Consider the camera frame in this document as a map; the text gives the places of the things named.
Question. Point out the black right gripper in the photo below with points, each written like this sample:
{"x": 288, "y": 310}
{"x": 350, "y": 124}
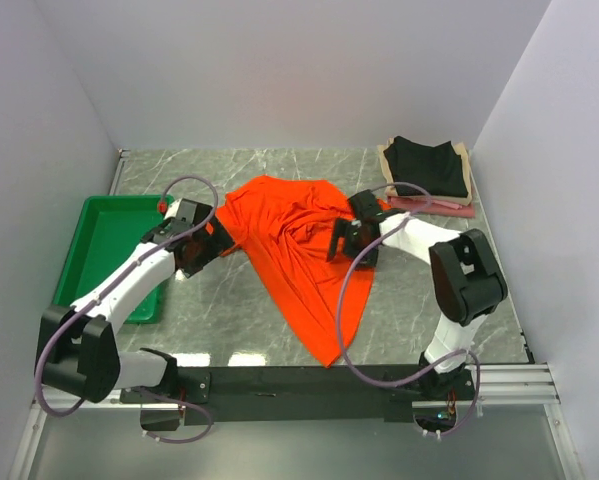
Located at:
{"x": 344, "y": 228}

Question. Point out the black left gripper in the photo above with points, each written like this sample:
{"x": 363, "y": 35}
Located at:
{"x": 219, "y": 242}

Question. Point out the orange t-shirt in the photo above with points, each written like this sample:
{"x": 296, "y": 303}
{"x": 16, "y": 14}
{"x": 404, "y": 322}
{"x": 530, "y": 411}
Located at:
{"x": 285, "y": 227}

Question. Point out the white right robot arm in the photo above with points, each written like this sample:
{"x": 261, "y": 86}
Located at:
{"x": 467, "y": 280}

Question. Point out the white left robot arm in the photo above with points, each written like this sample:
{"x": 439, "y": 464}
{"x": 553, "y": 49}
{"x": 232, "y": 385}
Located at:
{"x": 77, "y": 349}

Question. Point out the green plastic tray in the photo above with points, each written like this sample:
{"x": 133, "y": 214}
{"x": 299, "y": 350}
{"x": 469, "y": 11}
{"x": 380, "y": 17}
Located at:
{"x": 108, "y": 231}

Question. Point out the black folded t-shirt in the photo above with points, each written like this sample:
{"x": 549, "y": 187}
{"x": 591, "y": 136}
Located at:
{"x": 437, "y": 169}

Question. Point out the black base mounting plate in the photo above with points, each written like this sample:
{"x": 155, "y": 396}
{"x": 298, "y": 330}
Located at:
{"x": 286, "y": 393}

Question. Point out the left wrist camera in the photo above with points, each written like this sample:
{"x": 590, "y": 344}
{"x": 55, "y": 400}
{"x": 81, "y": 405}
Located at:
{"x": 169, "y": 210}

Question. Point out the aluminium frame rail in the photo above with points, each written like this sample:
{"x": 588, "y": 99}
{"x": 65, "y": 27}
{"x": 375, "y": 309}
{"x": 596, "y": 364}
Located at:
{"x": 254, "y": 422}

